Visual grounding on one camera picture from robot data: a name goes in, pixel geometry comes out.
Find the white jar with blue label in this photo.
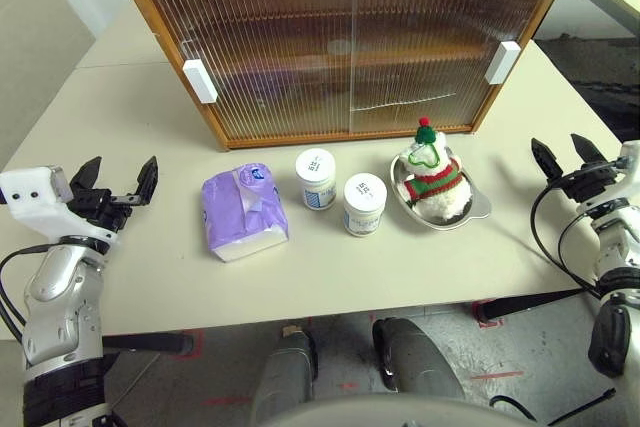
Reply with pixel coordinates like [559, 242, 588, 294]
[294, 148, 337, 210]
[342, 173, 388, 238]

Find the silver robot torso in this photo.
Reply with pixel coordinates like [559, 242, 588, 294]
[294, 393, 551, 427]

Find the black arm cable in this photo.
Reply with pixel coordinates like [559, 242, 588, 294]
[529, 166, 617, 301]
[0, 243, 62, 343]

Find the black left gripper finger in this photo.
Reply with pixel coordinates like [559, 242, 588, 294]
[69, 156, 104, 194]
[112, 155, 161, 208]

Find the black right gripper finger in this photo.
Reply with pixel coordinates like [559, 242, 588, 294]
[530, 137, 569, 181]
[570, 133, 609, 167]

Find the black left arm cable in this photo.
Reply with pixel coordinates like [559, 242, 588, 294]
[0, 243, 62, 343]

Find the wooden cabinet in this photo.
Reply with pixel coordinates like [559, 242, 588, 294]
[107, 0, 581, 151]

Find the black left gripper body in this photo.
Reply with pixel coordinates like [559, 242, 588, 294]
[67, 186, 136, 236]

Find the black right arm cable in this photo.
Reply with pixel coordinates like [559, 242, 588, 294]
[529, 166, 617, 301]

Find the purple tissue pack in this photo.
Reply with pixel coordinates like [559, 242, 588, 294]
[200, 161, 291, 264]

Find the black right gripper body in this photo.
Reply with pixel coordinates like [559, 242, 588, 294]
[562, 161, 619, 204]

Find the black floor cable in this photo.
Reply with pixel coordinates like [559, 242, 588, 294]
[488, 386, 617, 424]

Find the black table leg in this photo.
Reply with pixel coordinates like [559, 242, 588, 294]
[102, 331, 194, 356]
[478, 289, 589, 324]

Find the ribbed clear sliding door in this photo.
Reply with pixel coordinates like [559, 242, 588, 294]
[130, 0, 359, 142]
[349, 0, 572, 136]

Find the white plush toy green hat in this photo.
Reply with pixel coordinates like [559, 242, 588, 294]
[398, 116, 474, 222]

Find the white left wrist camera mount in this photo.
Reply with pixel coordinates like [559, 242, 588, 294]
[0, 165, 121, 248]

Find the silver metal bowl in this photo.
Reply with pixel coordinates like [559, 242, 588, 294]
[389, 146, 494, 234]

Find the grey right robot leg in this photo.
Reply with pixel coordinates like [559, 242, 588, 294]
[372, 316, 466, 401]

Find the white door handle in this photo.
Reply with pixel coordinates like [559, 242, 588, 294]
[182, 59, 219, 105]
[483, 40, 522, 85]

